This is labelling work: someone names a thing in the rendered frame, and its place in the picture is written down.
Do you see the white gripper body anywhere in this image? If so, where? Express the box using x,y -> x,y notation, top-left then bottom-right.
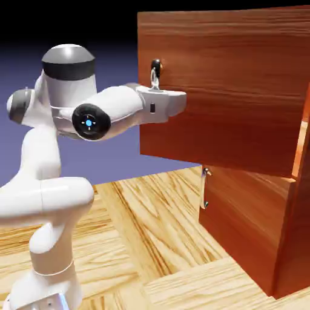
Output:
166,90 -> 188,117

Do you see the small reddish wooden door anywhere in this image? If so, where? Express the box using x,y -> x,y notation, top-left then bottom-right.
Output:
198,165 -> 297,297

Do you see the reddish brown wooden cabinet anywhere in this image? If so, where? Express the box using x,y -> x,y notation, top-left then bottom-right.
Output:
198,82 -> 310,300

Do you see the large reddish wooden door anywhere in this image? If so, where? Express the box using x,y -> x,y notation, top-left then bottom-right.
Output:
137,4 -> 310,180

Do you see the curved metal door handle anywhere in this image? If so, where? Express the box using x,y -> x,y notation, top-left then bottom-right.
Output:
148,58 -> 162,92

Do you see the slim metal door handle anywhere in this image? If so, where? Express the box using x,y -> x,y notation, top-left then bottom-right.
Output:
200,167 -> 213,211

